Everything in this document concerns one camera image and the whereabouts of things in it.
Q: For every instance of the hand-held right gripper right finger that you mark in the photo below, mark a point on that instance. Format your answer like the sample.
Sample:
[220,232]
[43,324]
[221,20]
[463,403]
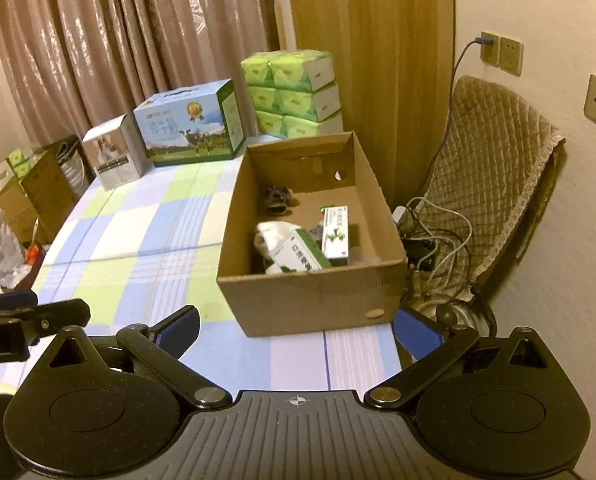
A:
[418,332]

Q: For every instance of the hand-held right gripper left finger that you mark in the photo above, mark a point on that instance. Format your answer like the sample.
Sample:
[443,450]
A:
[180,330]

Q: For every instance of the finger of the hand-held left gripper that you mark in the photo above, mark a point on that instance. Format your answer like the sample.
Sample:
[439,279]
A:
[53,317]
[8,300]

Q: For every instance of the brown cardboard box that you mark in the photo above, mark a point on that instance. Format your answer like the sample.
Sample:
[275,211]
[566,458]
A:
[303,300]

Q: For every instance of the slim white green box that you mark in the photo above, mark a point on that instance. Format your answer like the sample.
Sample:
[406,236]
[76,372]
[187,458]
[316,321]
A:
[335,232]

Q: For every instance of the white cloth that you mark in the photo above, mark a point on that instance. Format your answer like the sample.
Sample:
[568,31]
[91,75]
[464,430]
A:
[270,235]

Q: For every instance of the green white medicine box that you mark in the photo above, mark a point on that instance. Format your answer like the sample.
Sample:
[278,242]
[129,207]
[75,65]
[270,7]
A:
[303,255]

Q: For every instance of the dark hair scrunchie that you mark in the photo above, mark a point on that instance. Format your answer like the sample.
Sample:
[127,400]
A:
[278,197]

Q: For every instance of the clear plastic bag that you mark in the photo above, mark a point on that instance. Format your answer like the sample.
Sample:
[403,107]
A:
[3,250]

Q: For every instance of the orange small object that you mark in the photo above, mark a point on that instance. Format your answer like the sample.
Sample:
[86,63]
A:
[33,255]

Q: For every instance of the open brown carton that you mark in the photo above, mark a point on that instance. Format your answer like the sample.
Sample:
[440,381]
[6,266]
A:
[43,185]

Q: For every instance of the green tissue pack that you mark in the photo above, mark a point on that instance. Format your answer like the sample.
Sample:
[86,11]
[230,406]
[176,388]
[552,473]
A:
[18,160]

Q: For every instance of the metal bucket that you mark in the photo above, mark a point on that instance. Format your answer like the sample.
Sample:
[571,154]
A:
[75,170]

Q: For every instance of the white appliance box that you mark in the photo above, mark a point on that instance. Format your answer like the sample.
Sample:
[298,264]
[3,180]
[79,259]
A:
[113,160]

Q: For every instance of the blue milk gift box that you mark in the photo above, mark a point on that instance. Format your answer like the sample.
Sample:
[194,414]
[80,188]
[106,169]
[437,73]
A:
[178,125]

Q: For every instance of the quilted beige chair cover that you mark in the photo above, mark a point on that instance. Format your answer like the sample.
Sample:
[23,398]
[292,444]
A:
[503,135]

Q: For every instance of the stack of green tissue packs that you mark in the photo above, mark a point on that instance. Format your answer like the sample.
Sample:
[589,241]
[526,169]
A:
[293,90]

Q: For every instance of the beige curtain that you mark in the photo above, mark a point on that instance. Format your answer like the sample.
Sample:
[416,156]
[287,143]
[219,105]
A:
[128,35]

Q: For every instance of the wooden door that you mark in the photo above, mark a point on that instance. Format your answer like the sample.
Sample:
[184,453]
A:
[378,35]

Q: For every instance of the light wooden board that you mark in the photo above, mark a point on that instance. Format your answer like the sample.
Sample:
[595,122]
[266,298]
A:
[280,25]

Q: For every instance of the double wall socket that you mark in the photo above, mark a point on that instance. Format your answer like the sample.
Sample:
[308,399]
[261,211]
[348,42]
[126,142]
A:
[510,55]

